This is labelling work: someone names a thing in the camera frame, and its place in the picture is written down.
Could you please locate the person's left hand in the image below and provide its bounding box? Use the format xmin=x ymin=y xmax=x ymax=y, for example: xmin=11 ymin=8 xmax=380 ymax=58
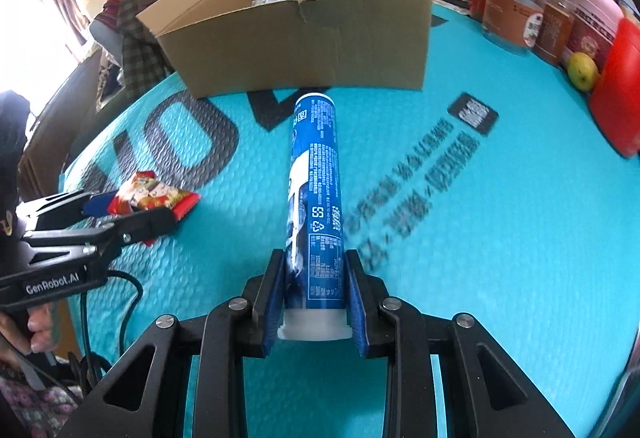
xmin=0 ymin=302 xmax=60 ymax=370

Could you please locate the blue white tablet tube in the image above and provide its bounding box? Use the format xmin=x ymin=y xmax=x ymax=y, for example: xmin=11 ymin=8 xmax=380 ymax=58
xmin=278 ymin=92 xmax=352 ymax=342

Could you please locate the small red snack bag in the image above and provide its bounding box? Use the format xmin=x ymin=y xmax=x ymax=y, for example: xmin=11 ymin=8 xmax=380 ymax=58
xmin=81 ymin=170 xmax=201 ymax=246

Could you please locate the brown cardboard box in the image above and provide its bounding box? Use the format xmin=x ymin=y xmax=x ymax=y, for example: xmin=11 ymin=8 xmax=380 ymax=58
xmin=138 ymin=0 xmax=433 ymax=98

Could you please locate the pink jar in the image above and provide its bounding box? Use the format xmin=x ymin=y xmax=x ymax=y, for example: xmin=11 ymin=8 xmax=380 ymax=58
xmin=561 ymin=0 xmax=623 ymax=71

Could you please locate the brown label jar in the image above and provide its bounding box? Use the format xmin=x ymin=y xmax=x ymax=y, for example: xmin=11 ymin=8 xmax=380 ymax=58
xmin=482 ymin=0 xmax=547 ymax=54

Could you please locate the green yellow fruit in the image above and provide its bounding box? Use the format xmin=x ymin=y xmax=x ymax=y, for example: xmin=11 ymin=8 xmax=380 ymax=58
xmin=566 ymin=51 xmax=600 ymax=92

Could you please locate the red cylindrical container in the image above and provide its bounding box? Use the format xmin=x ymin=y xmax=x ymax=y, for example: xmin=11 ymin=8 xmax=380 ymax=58
xmin=588 ymin=18 xmax=640 ymax=158

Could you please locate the dark brown jacket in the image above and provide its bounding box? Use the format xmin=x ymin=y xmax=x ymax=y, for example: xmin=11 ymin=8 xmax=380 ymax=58
xmin=102 ymin=0 xmax=217 ymax=99

